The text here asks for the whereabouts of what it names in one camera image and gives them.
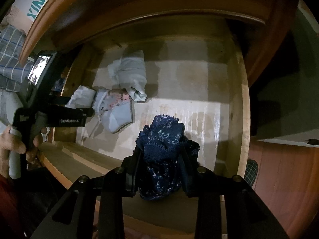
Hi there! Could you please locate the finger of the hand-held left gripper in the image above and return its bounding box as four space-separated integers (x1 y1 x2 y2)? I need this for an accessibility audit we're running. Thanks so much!
63 107 96 118
48 95 73 105

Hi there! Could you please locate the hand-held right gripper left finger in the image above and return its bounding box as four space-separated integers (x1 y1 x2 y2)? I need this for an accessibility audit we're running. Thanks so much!
43 149 144 239

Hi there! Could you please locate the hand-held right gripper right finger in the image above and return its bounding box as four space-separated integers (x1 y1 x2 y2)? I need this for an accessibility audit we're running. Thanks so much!
179 144 289 239

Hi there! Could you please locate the small white underwear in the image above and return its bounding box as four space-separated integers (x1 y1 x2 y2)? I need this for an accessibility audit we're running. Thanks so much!
65 85 97 109

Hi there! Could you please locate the light blue dotted underwear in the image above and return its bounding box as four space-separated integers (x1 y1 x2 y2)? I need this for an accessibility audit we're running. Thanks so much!
93 88 135 134

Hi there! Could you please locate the navy lace underwear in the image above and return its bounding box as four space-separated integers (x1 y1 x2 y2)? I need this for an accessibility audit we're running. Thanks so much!
136 115 201 201

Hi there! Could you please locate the grey underwear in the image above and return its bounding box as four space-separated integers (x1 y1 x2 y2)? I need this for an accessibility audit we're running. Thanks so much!
108 50 148 102

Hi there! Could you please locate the wooden drawer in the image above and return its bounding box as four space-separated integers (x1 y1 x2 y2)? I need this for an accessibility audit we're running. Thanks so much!
37 15 251 230

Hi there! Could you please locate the white shoe box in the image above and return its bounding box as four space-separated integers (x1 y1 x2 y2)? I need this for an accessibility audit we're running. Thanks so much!
11 0 59 34

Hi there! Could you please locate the person's left hand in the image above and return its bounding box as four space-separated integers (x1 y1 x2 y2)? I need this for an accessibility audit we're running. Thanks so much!
0 125 48 178

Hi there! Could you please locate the blue snack packet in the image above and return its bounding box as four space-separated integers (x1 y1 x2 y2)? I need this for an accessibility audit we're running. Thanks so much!
51 76 67 93

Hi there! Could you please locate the white floral cloth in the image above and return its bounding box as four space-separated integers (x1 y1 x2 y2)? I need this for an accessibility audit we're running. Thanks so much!
0 90 23 125

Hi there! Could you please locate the plaid slipper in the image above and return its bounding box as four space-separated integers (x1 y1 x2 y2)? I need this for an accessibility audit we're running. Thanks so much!
243 159 259 189

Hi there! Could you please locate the grey plaid cloth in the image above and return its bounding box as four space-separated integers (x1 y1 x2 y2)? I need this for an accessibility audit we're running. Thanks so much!
0 24 34 91

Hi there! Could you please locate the grey storage box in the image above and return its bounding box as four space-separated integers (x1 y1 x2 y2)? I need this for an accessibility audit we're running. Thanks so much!
251 0 319 145

